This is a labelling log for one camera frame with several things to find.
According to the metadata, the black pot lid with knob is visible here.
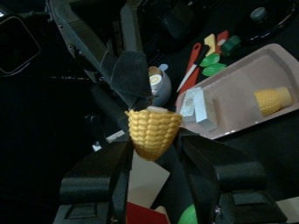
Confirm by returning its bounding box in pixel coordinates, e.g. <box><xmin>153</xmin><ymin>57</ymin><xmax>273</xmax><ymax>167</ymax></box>
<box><xmin>236</xmin><ymin>0</ymin><xmax>297</xmax><ymax>46</ymax></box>

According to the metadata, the beige toy cutting board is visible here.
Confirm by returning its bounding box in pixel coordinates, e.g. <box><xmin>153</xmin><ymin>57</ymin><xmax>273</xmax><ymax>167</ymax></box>
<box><xmin>125</xmin><ymin>150</ymin><xmax>172</xmax><ymax>210</ymax></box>

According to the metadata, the small grey-blue toy pot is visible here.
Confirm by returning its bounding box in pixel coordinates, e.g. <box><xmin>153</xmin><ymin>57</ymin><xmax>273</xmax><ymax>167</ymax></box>
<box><xmin>147</xmin><ymin>63</ymin><xmax>173</xmax><ymax>108</ymax></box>

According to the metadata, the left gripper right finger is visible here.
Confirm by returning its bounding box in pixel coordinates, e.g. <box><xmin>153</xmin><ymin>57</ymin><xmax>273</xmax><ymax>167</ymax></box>
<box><xmin>153</xmin><ymin>129</ymin><xmax>289</xmax><ymax>224</ymax></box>

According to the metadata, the red toy block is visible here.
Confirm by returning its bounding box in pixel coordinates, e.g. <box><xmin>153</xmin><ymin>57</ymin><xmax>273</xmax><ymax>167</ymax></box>
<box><xmin>125</xmin><ymin>201</ymin><xmax>169</xmax><ymax>224</ymax></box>

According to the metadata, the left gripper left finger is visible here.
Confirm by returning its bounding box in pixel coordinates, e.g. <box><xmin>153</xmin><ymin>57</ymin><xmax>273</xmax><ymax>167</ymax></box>
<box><xmin>52</xmin><ymin>140</ymin><xmax>136</xmax><ymax>224</ymax></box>

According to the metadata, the red toy spatula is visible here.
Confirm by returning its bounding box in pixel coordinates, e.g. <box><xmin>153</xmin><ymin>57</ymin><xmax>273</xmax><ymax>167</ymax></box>
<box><xmin>177</xmin><ymin>42</ymin><xmax>203</xmax><ymax>95</ymax></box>

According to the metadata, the toy fried egg slice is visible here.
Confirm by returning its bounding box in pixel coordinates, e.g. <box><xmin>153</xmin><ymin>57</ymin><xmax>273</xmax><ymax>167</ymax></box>
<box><xmin>149</xmin><ymin>73</ymin><xmax>164</xmax><ymax>88</ymax></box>

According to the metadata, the pink baking tray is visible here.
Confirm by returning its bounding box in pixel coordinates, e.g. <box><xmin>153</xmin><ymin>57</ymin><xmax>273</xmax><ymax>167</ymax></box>
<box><xmin>173</xmin><ymin>43</ymin><xmax>299</xmax><ymax>141</ymax></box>

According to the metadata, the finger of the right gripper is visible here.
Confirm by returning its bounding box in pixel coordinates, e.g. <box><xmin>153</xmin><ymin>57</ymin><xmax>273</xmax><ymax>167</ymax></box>
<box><xmin>109</xmin><ymin>2</ymin><xmax>155</xmax><ymax>103</ymax></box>
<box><xmin>49</xmin><ymin>0</ymin><xmax>117</xmax><ymax>81</ymax></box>

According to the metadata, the toy knife white blade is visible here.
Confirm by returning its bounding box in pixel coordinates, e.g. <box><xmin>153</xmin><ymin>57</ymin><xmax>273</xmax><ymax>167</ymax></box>
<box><xmin>175</xmin><ymin>44</ymin><xmax>211</xmax><ymax>94</ymax></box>

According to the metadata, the black square container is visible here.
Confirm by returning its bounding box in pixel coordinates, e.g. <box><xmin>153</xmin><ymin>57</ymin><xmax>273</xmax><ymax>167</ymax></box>
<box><xmin>0</xmin><ymin>11</ymin><xmax>42</xmax><ymax>77</ymax></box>

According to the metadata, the red toy food piece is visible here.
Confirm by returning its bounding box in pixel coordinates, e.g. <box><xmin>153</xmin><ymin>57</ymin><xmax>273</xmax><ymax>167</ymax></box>
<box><xmin>215</xmin><ymin>29</ymin><xmax>229</xmax><ymax>55</ymax></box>

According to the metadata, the dark green toy vegetable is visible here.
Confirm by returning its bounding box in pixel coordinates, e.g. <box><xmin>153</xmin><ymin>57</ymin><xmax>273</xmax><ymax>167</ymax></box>
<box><xmin>219</xmin><ymin>35</ymin><xmax>243</xmax><ymax>55</ymax></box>

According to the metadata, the yellow toy food piece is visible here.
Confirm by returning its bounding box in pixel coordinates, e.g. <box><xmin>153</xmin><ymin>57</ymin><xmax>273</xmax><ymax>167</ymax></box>
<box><xmin>203</xmin><ymin>33</ymin><xmax>217</xmax><ymax>57</ymax></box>

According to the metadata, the yellow toy corn cob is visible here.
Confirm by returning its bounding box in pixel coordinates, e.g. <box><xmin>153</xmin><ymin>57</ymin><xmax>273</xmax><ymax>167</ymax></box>
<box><xmin>125</xmin><ymin>105</ymin><xmax>183</xmax><ymax>162</ymax></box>

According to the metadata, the bright green toy leaf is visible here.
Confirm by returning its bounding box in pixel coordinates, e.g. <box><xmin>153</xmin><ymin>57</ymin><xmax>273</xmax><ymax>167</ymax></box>
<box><xmin>200</xmin><ymin>62</ymin><xmax>228</xmax><ymax>78</ymax></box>
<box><xmin>199</xmin><ymin>52</ymin><xmax>221</xmax><ymax>68</ymax></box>

